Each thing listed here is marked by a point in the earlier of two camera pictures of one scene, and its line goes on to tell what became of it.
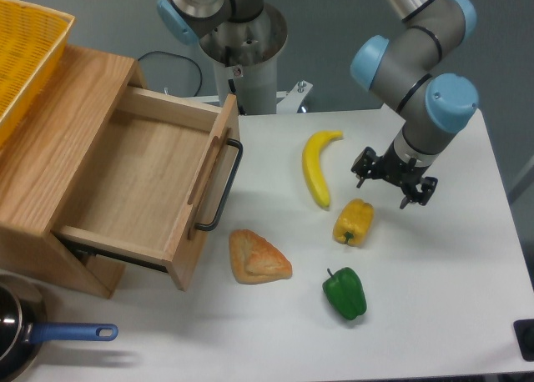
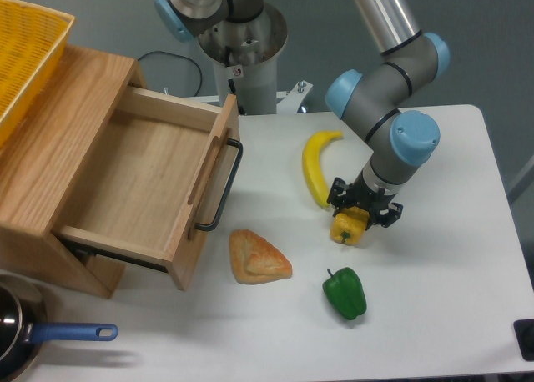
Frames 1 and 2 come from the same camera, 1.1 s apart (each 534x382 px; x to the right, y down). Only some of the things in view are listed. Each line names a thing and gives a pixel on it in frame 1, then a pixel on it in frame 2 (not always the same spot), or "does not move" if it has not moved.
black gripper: (394, 169) → (363, 195)
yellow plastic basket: (32, 38) does not move
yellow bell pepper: (354, 223) does not move
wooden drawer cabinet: (42, 156) does not move
